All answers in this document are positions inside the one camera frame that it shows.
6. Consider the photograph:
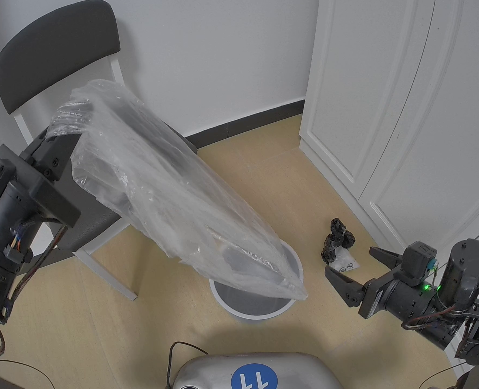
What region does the clear plastic bag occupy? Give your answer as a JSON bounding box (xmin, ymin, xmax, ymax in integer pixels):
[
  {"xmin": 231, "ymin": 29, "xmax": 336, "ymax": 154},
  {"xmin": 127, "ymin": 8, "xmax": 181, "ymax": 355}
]
[{"xmin": 50, "ymin": 79, "xmax": 308, "ymax": 301}]

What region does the black plastic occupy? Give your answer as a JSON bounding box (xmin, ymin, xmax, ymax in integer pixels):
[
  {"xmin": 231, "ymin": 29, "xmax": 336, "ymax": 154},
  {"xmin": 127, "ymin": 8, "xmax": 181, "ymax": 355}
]
[{"xmin": 322, "ymin": 217, "xmax": 356, "ymax": 264}]

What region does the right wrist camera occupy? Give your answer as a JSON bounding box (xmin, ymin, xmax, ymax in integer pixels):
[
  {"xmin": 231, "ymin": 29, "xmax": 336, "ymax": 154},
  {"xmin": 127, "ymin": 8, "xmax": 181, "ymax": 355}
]
[{"xmin": 402, "ymin": 242, "xmax": 438, "ymax": 287}]

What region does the black cable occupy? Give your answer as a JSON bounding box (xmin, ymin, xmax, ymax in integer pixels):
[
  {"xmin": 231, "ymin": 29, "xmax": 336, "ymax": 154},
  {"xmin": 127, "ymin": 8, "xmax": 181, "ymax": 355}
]
[
  {"xmin": 0, "ymin": 360, "xmax": 54, "ymax": 389},
  {"xmin": 418, "ymin": 364, "xmax": 467, "ymax": 389},
  {"xmin": 166, "ymin": 341, "xmax": 210, "ymax": 386}
]

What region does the white wardrobe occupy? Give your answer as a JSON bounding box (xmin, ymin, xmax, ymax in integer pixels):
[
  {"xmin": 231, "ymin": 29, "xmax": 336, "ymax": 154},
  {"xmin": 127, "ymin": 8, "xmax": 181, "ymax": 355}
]
[{"xmin": 299, "ymin": 0, "xmax": 479, "ymax": 380}]

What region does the white trash bin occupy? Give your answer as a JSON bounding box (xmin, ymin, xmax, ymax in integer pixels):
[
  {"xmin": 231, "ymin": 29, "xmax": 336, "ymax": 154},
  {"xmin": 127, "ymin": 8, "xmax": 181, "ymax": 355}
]
[{"xmin": 209, "ymin": 243, "xmax": 303, "ymax": 320}]

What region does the grey padded white chair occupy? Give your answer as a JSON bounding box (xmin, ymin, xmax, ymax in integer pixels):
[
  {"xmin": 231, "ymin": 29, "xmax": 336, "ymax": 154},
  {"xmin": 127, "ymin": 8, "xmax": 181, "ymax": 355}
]
[{"xmin": 0, "ymin": 0, "xmax": 200, "ymax": 302}]

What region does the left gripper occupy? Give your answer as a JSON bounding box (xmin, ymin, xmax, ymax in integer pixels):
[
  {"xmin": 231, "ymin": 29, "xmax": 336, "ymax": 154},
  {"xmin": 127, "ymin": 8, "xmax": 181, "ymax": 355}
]
[{"xmin": 0, "ymin": 132, "xmax": 82, "ymax": 259}]

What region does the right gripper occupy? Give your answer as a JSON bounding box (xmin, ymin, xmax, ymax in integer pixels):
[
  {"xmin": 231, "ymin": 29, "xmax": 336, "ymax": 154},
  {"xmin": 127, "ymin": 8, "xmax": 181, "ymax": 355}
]
[{"xmin": 325, "ymin": 246, "xmax": 443, "ymax": 323}]

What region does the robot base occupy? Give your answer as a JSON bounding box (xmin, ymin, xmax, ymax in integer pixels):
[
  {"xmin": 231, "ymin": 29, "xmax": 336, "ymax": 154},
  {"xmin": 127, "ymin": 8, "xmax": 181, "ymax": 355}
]
[{"xmin": 175, "ymin": 353, "xmax": 345, "ymax": 389}]

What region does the clear printed wrapper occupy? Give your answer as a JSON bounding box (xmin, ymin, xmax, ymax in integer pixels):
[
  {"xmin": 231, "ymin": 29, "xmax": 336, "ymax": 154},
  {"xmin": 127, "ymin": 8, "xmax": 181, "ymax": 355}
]
[{"xmin": 329, "ymin": 250, "xmax": 361, "ymax": 274}]

